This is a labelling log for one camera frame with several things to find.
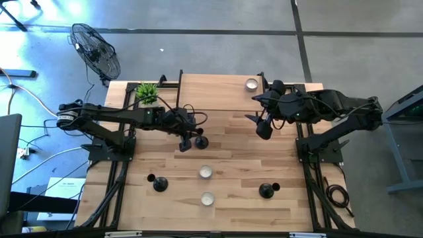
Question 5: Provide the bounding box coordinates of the black floor bar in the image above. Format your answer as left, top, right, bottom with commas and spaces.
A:
0, 69, 38, 79

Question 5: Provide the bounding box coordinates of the black aluminium station frame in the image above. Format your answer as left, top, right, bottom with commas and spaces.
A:
0, 69, 423, 238

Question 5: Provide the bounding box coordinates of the black floor fan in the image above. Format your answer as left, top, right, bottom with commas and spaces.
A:
68, 22, 122, 87

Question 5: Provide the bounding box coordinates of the coiled black cable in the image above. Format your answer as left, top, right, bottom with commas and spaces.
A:
325, 177, 355, 218

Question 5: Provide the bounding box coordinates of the wooden shelf riser black frame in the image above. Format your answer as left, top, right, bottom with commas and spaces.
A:
174, 69, 267, 116

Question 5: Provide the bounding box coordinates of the white cardboard box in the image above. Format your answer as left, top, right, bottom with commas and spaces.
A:
36, 177, 87, 221

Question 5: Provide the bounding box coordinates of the white floor cable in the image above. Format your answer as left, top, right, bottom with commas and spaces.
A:
11, 146, 84, 185

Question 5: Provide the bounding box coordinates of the black table beam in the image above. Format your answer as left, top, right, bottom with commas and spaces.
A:
9, 191, 79, 214

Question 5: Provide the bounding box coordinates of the black tripod stand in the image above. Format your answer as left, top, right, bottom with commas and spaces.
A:
0, 0, 42, 33

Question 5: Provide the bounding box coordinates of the black candlestick holder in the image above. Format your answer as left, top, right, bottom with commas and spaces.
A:
146, 173, 169, 193
194, 127, 210, 150
258, 181, 282, 200

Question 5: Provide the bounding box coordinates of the green plant in white pot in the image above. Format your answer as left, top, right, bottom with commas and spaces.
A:
134, 81, 160, 107

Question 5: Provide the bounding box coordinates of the white label strip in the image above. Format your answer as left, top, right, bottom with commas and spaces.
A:
289, 232, 327, 238
104, 231, 143, 238

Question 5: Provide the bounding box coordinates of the grey desk frame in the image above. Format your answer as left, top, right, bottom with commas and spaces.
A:
381, 85, 423, 195

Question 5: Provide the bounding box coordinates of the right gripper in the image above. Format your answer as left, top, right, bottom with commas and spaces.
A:
245, 80, 305, 141

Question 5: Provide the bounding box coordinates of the dark grey monitor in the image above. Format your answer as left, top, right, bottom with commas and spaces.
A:
0, 113, 22, 219

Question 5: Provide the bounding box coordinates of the yellow object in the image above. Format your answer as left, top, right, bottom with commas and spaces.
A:
21, 225, 47, 234

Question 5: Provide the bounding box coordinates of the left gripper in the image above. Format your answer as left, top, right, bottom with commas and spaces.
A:
161, 106, 204, 153

